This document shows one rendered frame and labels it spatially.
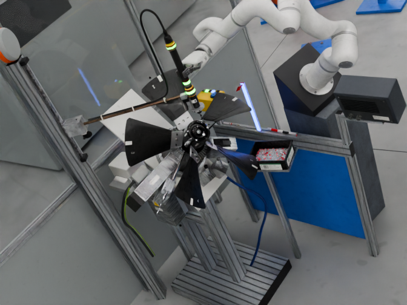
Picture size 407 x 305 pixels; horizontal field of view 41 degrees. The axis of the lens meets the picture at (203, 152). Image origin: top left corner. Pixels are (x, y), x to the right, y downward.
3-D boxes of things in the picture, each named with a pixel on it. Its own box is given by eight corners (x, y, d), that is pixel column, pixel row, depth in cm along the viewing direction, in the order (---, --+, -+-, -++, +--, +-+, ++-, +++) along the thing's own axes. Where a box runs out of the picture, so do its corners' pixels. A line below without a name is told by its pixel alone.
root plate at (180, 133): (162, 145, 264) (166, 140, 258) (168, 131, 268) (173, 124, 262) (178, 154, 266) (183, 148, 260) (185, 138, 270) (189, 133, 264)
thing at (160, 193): (161, 204, 272) (152, 200, 272) (168, 189, 277) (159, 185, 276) (169, 197, 261) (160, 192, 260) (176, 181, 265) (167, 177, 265)
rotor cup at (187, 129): (172, 146, 268) (180, 136, 257) (181, 123, 275) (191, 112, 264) (198, 159, 271) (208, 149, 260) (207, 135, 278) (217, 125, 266)
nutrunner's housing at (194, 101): (195, 115, 267) (159, 33, 241) (195, 111, 270) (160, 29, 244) (203, 113, 266) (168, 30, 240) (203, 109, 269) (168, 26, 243)
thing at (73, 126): (68, 139, 278) (60, 126, 273) (71, 131, 283) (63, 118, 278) (86, 134, 275) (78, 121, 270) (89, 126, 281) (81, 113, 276)
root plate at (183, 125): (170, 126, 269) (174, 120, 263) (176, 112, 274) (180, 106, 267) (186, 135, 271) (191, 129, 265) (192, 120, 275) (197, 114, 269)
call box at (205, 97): (199, 112, 325) (193, 98, 319) (209, 102, 330) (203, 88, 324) (220, 115, 315) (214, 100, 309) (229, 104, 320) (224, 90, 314)
